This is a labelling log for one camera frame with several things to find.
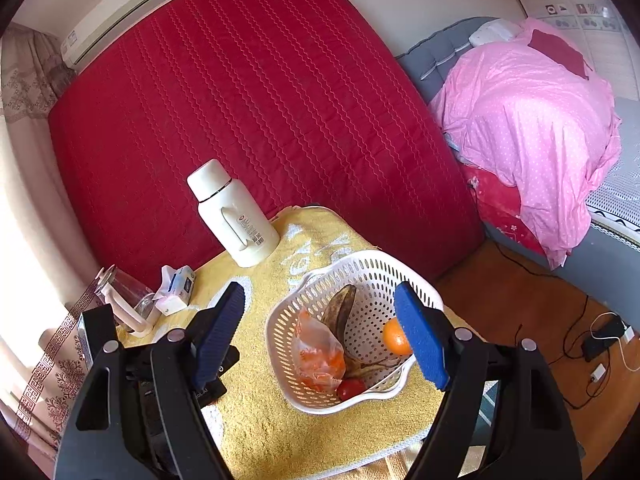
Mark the dark red cloth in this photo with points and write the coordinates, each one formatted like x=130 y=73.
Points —
x=560 y=52

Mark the black power strip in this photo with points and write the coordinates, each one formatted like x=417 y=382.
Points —
x=600 y=347

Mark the yellow and white towel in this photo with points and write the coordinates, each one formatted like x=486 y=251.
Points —
x=260 y=425

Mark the pink dotted blanket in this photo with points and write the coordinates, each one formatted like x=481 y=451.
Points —
x=525 y=125

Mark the white plug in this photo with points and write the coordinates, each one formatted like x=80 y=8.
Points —
x=596 y=373

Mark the white pillow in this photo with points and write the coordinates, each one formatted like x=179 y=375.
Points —
x=492 y=30

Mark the orange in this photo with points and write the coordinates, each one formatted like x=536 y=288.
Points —
x=395 y=340

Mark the plastic bag of oranges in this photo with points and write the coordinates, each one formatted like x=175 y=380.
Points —
x=315 y=345

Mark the overripe brown banana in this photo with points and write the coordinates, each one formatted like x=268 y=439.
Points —
x=342 y=310

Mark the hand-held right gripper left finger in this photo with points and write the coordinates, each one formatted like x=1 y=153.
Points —
x=220 y=330

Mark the white thermos jug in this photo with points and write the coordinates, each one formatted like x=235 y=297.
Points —
x=235 y=225

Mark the white plastic basket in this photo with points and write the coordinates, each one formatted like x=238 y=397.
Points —
x=370 y=270

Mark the red quilted mattress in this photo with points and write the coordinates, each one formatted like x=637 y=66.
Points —
x=250 y=85

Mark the white lace bed cover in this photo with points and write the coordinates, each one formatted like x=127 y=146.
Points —
x=620 y=190

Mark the tissue pack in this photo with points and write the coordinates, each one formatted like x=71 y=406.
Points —
x=172 y=300

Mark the white air conditioner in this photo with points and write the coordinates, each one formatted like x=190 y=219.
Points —
x=115 y=10

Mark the gray bed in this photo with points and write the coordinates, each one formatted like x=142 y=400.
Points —
x=615 y=260

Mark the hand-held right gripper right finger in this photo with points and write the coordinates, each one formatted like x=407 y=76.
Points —
x=422 y=340

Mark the patterned curtain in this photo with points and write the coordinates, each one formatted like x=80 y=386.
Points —
x=30 y=85

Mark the small red tomato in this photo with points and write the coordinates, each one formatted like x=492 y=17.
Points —
x=350 y=389

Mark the red floral sheet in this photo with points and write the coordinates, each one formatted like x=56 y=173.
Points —
x=500 y=205

